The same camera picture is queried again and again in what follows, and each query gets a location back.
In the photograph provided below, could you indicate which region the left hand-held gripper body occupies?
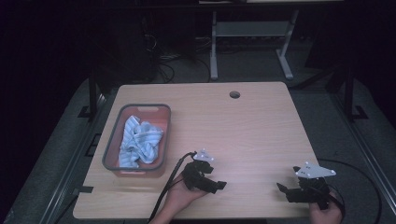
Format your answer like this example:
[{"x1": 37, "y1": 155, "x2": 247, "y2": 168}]
[{"x1": 181, "y1": 147, "x2": 216, "y2": 191}]

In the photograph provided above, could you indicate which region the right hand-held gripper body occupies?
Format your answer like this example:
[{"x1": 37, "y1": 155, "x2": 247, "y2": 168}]
[{"x1": 292, "y1": 161, "x2": 337, "y2": 211}]

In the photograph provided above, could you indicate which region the person's left hand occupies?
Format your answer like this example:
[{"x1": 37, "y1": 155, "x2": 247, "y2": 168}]
[{"x1": 162, "y1": 173, "x2": 209, "y2": 219}]

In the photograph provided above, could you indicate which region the person's right hand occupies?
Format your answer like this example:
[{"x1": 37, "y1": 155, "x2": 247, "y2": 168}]
[{"x1": 307, "y1": 191, "x2": 344, "y2": 224}]

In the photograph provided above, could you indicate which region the pink basket with grey rim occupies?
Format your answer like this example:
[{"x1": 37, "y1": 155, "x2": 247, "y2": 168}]
[{"x1": 101, "y1": 103, "x2": 173, "y2": 179}]

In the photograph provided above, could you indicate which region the blue white striped cloth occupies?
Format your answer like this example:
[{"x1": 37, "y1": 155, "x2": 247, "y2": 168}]
[{"x1": 118, "y1": 115, "x2": 164, "y2": 169}]

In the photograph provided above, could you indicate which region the grey metal stand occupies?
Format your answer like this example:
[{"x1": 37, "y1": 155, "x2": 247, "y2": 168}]
[{"x1": 209, "y1": 8, "x2": 301, "y2": 81}]

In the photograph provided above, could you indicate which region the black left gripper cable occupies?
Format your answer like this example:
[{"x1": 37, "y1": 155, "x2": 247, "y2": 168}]
[{"x1": 147, "y1": 150, "x2": 198, "y2": 224}]

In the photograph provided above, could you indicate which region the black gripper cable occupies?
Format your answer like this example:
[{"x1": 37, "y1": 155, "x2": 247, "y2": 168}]
[
  {"x1": 317, "y1": 158, "x2": 383, "y2": 224},
  {"x1": 147, "y1": 150, "x2": 198, "y2": 224}
]

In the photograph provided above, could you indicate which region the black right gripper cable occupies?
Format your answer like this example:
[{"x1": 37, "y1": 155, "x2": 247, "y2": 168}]
[{"x1": 317, "y1": 158, "x2": 383, "y2": 224}]

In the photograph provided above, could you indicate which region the aluminium floor rail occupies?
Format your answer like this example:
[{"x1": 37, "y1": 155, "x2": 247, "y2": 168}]
[
  {"x1": 38, "y1": 90, "x2": 120, "y2": 224},
  {"x1": 330, "y1": 92, "x2": 396, "y2": 216}
]

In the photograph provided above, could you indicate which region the black frame post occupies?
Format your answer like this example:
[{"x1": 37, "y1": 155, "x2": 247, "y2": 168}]
[
  {"x1": 78, "y1": 66, "x2": 107, "y2": 122},
  {"x1": 342, "y1": 66, "x2": 369, "y2": 123}
]

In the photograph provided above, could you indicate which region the tangle of floor cables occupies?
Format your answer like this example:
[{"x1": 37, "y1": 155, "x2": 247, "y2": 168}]
[{"x1": 141, "y1": 17, "x2": 213, "y2": 84}]

